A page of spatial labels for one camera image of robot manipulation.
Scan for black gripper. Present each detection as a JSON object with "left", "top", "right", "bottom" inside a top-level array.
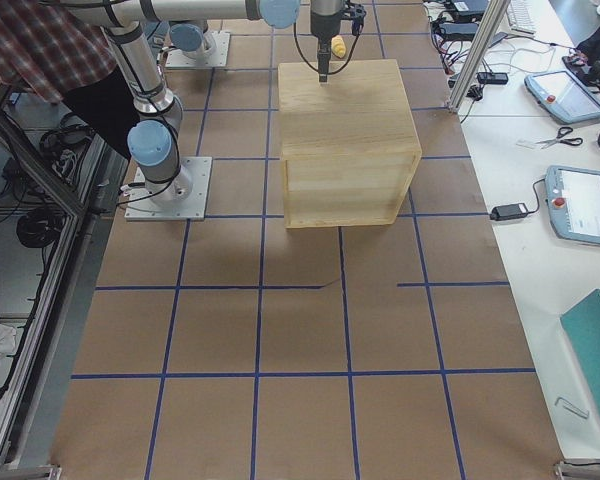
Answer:
[
  {"left": 341, "top": 0, "right": 366, "bottom": 36},
  {"left": 310, "top": 0, "right": 341, "bottom": 83}
]

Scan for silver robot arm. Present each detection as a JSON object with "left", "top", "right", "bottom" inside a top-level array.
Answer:
[
  {"left": 169, "top": 1, "right": 366, "bottom": 55},
  {"left": 43, "top": 1, "right": 300, "bottom": 216}
]

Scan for light wooden drawer cabinet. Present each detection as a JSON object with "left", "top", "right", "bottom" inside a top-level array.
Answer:
[{"left": 278, "top": 59, "right": 422, "bottom": 229}]

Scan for yellow object behind cabinet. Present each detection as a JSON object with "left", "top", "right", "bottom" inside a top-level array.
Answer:
[{"left": 331, "top": 35, "right": 347, "bottom": 59}]

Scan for black electronic box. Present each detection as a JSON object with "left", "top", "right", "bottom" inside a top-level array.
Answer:
[{"left": 445, "top": 0, "right": 489, "bottom": 17}]

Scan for small black box device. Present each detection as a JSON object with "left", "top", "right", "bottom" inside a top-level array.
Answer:
[{"left": 476, "top": 72, "right": 509, "bottom": 85}]

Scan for white keyboard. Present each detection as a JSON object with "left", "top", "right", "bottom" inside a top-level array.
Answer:
[{"left": 505, "top": 0, "right": 536, "bottom": 36}]

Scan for upper blue teach pendant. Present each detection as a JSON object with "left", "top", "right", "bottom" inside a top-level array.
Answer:
[{"left": 524, "top": 70, "right": 600, "bottom": 125}]

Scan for blue teach pendant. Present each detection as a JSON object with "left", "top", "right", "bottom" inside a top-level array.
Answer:
[
  {"left": 524, "top": 70, "right": 600, "bottom": 125},
  {"left": 545, "top": 165, "right": 600, "bottom": 245}
]

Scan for black power adapter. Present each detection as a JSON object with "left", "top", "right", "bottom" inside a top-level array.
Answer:
[{"left": 489, "top": 203, "right": 530, "bottom": 221}]

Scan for person in plaid shirt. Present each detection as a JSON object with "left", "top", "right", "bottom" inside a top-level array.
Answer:
[{"left": 0, "top": 1, "right": 139, "bottom": 159}]

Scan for lower blue teach pendant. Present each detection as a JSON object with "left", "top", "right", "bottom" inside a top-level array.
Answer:
[{"left": 545, "top": 165, "right": 600, "bottom": 245}]

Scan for metal allen key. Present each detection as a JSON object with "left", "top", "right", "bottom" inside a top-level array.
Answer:
[{"left": 554, "top": 396, "right": 590, "bottom": 420}]

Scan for aluminium frame post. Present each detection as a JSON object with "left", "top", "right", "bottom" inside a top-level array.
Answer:
[{"left": 447, "top": 0, "right": 510, "bottom": 113}]

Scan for black handled scissors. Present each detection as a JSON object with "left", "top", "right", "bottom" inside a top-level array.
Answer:
[{"left": 536, "top": 126, "right": 583, "bottom": 149}]

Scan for coiled black cables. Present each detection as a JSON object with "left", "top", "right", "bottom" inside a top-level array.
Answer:
[{"left": 15, "top": 205, "right": 64, "bottom": 250}]

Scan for aluminium side frame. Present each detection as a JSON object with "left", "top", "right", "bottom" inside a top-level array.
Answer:
[{"left": 0, "top": 87, "right": 125, "bottom": 468}]

